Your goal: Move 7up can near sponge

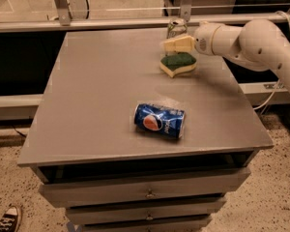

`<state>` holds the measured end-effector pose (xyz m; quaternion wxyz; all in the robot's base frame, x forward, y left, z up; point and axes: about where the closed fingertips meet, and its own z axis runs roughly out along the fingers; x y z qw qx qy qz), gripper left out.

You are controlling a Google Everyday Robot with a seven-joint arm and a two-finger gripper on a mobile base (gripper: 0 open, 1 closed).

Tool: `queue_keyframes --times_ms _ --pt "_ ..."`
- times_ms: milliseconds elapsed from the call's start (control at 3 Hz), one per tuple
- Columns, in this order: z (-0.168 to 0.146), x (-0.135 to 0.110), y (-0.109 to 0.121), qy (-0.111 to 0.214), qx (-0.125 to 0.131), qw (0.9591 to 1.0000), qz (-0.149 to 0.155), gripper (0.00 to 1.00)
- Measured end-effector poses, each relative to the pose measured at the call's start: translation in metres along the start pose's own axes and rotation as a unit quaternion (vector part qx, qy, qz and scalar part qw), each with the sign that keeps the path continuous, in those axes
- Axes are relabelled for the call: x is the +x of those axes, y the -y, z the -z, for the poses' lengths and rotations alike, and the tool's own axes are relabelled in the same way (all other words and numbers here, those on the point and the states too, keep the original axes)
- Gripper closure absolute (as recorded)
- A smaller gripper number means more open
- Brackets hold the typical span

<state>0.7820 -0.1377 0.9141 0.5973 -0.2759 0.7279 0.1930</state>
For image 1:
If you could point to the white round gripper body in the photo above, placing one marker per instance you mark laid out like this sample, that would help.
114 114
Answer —
203 43

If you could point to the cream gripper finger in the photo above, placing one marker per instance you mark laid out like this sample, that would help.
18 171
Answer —
183 43

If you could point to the white green 7up can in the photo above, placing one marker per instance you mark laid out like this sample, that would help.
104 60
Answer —
176 27

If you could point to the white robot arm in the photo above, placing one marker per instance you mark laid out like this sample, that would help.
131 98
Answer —
258 46

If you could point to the green yellow sponge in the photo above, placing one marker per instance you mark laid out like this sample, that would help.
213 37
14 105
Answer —
178 63

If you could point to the blue pepsi can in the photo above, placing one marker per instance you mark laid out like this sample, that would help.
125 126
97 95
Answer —
160 119

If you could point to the top grey drawer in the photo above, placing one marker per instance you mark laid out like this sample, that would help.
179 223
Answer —
144 188

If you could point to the grey drawer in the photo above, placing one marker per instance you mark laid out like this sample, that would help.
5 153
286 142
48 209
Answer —
155 225
144 188
170 208

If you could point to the grey drawer cabinet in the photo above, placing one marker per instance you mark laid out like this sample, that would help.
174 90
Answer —
123 147

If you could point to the middle grey drawer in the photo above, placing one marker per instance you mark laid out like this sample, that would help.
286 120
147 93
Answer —
170 208

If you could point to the bottom grey drawer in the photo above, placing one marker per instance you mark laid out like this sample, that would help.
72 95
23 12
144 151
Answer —
155 225

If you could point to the black white sneaker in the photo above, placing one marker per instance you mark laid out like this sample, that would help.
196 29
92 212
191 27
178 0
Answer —
11 220

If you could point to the metal railing frame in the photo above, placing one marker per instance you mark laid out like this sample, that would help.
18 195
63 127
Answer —
45 15

